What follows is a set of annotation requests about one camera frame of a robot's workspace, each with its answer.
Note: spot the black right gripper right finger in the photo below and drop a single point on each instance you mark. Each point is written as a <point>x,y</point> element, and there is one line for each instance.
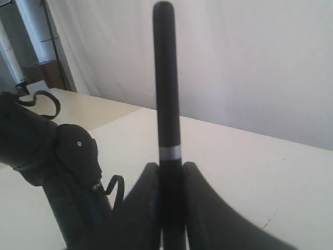
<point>212,224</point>

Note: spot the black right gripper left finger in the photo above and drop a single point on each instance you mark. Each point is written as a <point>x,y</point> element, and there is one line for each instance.
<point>134,224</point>

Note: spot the black paintbrush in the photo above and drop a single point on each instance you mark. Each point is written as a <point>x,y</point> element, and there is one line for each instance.
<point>168,120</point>

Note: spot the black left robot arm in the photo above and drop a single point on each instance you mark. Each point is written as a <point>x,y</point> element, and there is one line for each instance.
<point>62,159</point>

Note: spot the brown cardboard box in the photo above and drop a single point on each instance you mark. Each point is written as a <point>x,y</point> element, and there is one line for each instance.
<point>47,71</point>

